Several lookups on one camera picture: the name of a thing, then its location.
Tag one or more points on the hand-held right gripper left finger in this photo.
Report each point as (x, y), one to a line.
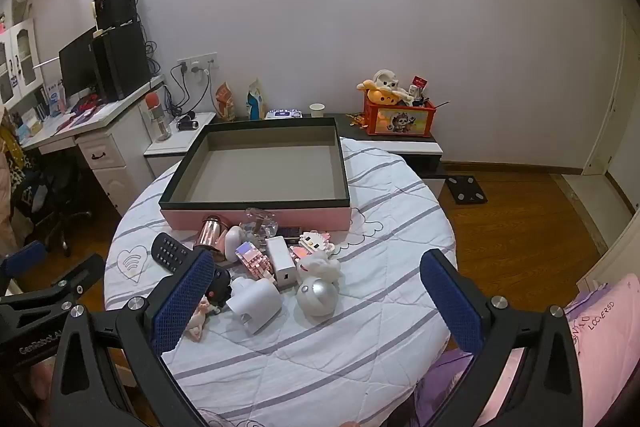
(182, 302)

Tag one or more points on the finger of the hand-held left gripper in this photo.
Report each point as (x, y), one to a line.
(55, 292)
(25, 257)

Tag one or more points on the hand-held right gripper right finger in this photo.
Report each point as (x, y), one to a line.
(450, 302)

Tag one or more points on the small pink pig figurine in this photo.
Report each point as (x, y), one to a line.
(196, 319)

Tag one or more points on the small black red object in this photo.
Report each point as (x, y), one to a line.
(218, 287)

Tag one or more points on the black remote control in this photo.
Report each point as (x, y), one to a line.
(167, 252)

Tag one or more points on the white charger plug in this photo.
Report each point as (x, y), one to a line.
(252, 304)

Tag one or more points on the rose gold metal cup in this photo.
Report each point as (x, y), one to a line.
(212, 232)

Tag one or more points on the white earbuds case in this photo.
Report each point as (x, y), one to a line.
(232, 242)

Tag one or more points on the pink brick block toy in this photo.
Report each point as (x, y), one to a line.
(255, 263)

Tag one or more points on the white rectangular power adapter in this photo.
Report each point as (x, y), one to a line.
(281, 264)

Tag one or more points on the clear plastic bottle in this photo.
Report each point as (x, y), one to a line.
(260, 222)

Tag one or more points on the white rabbit silver ball toy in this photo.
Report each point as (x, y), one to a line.
(317, 292)

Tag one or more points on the white cat brick figure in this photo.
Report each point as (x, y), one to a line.
(315, 241)

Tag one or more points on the pink box with black rim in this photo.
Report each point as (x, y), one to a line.
(270, 172)

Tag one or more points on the black office chair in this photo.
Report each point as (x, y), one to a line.
(55, 202)

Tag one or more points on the patterned hanging clothes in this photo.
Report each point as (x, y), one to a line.
(10, 167)

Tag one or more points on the black bathroom scale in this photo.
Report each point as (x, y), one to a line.
(465, 189)

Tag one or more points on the round table with striped cloth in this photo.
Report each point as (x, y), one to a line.
(325, 357)

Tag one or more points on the pink blanket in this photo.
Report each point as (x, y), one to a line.
(600, 332)

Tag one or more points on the white low cabinet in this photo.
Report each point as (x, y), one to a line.
(170, 147)

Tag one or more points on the white desk with drawers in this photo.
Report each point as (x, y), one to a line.
(100, 117)

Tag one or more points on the blue white boxes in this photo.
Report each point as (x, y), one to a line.
(52, 97)

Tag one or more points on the red desk clutter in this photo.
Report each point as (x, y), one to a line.
(85, 103)

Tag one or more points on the white wardrobe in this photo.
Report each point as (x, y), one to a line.
(615, 247)

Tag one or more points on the clear glass jar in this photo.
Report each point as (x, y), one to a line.
(162, 127)

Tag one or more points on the small black speaker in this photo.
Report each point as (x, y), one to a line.
(187, 124)

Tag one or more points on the orange toy crate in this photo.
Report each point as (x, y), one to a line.
(400, 119)

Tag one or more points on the black computer monitor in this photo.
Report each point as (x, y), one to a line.
(75, 67)

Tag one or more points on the white glass door cupboard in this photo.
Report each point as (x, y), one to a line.
(20, 57)

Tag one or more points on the pink foam microphone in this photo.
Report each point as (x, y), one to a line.
(152, 102)

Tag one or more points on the orange snack bag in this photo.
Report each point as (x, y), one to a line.
(225, 102)

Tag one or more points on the small orange toys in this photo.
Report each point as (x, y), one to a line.
(357, 119)

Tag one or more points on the wet wipes pack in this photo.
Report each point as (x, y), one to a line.
(285, 114)

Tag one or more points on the blue white bag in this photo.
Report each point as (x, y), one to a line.
(255, 99)

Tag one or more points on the yellow plush toy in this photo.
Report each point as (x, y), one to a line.
(382, 96)

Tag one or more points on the black computer tower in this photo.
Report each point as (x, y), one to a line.
(122, 62)

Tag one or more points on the red tag card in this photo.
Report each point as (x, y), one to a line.
(419, 83)

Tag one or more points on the white plush toy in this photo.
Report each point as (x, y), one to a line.
(387, 81)

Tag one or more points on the white paper cup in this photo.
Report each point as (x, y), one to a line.
(317, 109)

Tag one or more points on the white door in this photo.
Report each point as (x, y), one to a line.
(612, 107)

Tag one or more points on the white wall socket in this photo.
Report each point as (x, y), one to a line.
(197, 62)

